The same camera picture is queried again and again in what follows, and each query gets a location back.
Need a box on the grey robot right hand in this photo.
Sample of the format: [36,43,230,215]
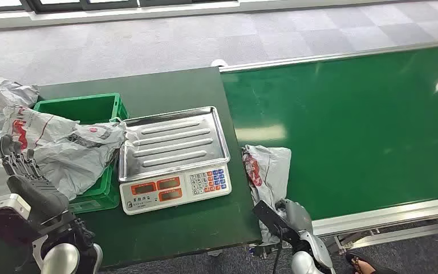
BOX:
[275,199,314,236]

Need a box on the green conveyor belt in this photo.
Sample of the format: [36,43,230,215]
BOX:
[218,39,438,251]

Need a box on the black sandal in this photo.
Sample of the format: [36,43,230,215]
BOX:
[345,252,399,274]

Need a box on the person's foot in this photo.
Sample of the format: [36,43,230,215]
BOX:
[351,259,379,274]

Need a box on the dark green table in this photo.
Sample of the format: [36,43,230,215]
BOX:
[0,67,262,274]

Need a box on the white electronic scale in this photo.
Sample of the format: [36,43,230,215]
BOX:
[119,163,233,216]

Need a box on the steel weighing tray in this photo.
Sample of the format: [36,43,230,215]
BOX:
[117,106,231,184]

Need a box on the green plastic crate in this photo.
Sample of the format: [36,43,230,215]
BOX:
[33,92,130,215]

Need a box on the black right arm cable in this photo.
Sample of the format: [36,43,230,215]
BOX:
[272,226,285,274]

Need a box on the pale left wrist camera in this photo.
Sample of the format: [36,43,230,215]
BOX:
[0,194,35,265]

